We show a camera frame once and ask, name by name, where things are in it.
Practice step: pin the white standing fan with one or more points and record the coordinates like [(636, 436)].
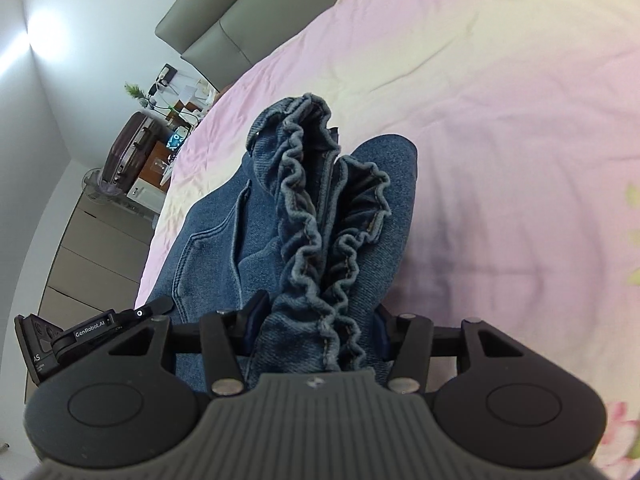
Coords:
[(91, 186)]

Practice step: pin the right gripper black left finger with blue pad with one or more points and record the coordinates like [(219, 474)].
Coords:
[(226, 335)]

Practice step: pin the grey padded headboard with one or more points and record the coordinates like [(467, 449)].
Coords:
[(223, 39)]

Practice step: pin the blue denim pants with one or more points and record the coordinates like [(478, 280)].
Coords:
[(321, 232)]

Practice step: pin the small green potted plant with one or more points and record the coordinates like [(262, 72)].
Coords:
[(137, 94)]

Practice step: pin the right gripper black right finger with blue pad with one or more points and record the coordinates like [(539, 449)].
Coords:
[(406, 342)]

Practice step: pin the beige wall cabinets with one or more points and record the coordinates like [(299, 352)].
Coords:
[(99, 263)]

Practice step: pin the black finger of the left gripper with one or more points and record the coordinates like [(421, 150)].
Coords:
[(131, 317)]

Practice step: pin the pink floral bed sheet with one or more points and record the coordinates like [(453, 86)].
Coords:
[(525, 115)]

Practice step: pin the blue tissue box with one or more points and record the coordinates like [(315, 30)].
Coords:
[(177, 138)]

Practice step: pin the cluttered bedside table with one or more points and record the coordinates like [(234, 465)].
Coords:
[(176, 99)]

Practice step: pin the dark purple suitcase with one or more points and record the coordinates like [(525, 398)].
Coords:
[(131, 149)]

